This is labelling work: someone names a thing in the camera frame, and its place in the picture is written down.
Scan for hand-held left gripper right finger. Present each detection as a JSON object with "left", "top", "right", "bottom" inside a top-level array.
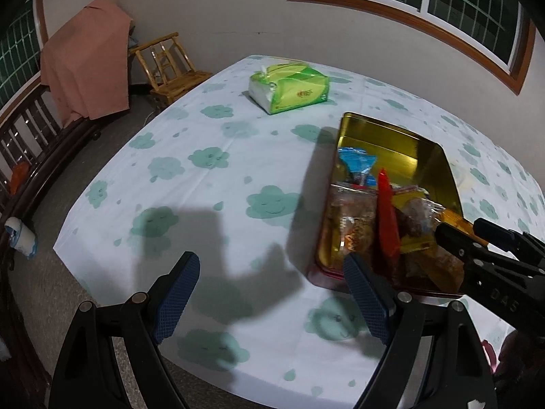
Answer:
[{"left": 343, "top": 253, "right": 499, "bottom": 409}]

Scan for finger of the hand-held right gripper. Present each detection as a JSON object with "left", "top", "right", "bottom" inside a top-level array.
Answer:
[
  {"left": 472, "top": 217, "right": 545, "bottom": 257},
  {"left": 435, "top": 222, "right": 512, "bottom": 274}
]

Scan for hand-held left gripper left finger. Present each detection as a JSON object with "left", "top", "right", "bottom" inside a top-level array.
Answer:
[{"left": 49, "top": 251, "right": 202, "bottom": 409}]

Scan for orange snack packet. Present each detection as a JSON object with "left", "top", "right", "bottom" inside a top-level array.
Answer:
[{"left": 440, "top": 210, "right": 488, "bottom": 248}]

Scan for clear sesame brittle packet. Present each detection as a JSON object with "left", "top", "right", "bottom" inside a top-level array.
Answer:
[{"left": 402, "top": 199, "right": 446, "bottom": 239}]

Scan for small yellow candy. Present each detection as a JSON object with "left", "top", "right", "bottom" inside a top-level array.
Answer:
[{"left": 392, "top": 185, "right": 426, "bottom": 205}]

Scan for red snack packet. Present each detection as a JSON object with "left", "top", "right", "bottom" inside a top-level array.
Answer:
[{"left": 377, "top": 168, "right": 402, "bottom": 260}]

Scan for clear orange-print snack packet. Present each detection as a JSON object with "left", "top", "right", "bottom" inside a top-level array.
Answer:
[{"left": 326, "top": 183, "right": 379, "bottom": 260}]

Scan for maroon and gold tin box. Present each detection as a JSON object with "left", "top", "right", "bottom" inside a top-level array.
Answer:
[{"left": 307, "top": 112, "right": 469, "bottom": 299}]

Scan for blue silver candy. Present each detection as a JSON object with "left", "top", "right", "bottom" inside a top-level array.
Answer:
[{"left": 338, "top": 147, "right": 377, "bottom": 188}]

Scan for cloud printed tablecloth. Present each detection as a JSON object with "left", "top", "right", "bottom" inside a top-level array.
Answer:
[{"left": 53, "top": 55, "right": 545, "bottom": 409}]

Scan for white and blue roll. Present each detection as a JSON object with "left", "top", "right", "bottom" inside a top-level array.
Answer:
[{"left": 5, "top": 217, "right": 38, "bottom": 260}]

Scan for orange item on bench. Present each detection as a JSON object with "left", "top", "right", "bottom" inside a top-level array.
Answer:
[{"left": 9, "top": 162, "right": 30, "bottom": 194}]

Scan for dark wooden bench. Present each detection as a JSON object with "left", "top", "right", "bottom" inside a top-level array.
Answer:
[{"left": 0, "top": 83, "right": 103, "bottom": 239}]

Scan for bamboo chair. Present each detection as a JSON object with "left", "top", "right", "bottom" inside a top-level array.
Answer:
[{"left": 130, "top": 32, "right": 214, "bottom": 107}]

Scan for green tissue pack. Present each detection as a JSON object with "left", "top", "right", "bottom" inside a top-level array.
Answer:
[{"left": 248, "top": 62, "right": 330, "bottom": 116}]

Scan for wooden chair with pink cloth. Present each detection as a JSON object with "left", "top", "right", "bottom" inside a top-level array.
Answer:
[{"left": 40, "top": 0, "right": 133, "bottom": 122}]

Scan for side barred window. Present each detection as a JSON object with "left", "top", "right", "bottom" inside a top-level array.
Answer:
[{"left": 0, "top": 0, "right": 47, "bottom": 111}]

